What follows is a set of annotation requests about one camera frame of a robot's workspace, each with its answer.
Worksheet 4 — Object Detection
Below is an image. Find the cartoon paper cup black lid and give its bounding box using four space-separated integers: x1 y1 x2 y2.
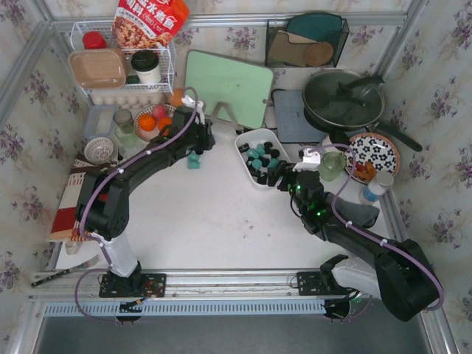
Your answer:
322 130 350 153

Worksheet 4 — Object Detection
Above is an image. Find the black frying pan with lid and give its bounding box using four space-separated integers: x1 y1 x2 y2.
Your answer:
302 69 423 152

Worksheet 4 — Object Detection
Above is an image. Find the red snack bag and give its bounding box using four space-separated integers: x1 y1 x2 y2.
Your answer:
111 0 190 49

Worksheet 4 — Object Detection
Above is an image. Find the black capsule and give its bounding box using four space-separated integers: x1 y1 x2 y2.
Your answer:
263 142 280 159

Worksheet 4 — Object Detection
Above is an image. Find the floral plate with food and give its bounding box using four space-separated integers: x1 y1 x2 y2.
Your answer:
344 133 400 184

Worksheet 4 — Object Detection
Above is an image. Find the clear drinking glass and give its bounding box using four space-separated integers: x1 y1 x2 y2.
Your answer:
123 140 148 161

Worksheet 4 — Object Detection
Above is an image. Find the green glass cup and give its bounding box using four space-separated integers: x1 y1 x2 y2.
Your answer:
319 152 346 181

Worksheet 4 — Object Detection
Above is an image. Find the green cutting board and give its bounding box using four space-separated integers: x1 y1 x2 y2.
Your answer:
185 50 274 129

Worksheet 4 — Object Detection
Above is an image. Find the white patterned strainer bowl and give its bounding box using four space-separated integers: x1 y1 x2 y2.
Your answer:
84 137 114 164

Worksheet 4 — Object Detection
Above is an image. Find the red lid jar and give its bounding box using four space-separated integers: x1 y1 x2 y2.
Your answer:
82 31 107 49

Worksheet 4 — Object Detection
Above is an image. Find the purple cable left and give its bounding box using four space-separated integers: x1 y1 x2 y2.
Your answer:
73 86 200 325

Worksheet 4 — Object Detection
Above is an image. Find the grey microfibre cloth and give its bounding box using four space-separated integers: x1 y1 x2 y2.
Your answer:
335 198 380 229

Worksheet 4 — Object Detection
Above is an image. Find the beige plastic container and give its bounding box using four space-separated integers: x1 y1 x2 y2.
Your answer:
68 48 128 90

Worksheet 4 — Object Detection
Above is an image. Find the white pill bottle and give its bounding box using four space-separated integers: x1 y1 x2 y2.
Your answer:
358 170 394 205

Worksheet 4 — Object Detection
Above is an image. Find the white plastic storage basket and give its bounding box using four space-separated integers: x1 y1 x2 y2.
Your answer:
235 128 289 191

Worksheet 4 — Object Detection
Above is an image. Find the white wire rack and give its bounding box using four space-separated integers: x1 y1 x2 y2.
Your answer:
68 20 176 95

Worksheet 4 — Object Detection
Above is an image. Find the purple cable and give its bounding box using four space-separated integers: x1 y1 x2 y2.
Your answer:
309 143 445 325
73 86 200 325

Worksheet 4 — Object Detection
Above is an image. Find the egg tray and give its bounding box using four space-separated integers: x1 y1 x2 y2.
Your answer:
90 93 167 109

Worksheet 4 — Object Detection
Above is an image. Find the round cork coaster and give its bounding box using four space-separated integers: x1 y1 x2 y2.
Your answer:
303 41 334 66

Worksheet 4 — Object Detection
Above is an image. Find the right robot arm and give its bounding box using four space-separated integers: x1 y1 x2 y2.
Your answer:
268 160 444 322

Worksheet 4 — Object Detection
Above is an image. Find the white cup black lid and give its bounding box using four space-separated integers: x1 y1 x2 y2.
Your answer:
131 49 162 84

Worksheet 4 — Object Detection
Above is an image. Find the clear container blue lid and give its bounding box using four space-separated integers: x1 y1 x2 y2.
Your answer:
83 105 117 139

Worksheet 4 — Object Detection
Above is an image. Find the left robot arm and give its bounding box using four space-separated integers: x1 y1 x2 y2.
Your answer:
75 106 215 295

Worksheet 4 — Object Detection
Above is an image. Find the striped orange cloth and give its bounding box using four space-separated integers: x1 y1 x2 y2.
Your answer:
47 153 113 242

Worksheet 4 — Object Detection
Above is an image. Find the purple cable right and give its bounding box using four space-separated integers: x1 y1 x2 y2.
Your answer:
309 143 445 325

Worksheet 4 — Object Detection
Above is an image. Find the grey induction cooker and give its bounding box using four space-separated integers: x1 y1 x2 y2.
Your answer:
271 89 327 143

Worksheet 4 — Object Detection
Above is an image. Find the fruit plate with oranges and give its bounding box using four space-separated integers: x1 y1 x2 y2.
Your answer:
133 104 176 142

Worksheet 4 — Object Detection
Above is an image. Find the green tinted glass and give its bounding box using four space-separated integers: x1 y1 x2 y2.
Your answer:
113 109 137 148

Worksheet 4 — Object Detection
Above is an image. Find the black mesh organizer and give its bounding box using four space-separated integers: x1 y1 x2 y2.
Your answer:
265 12 350 68

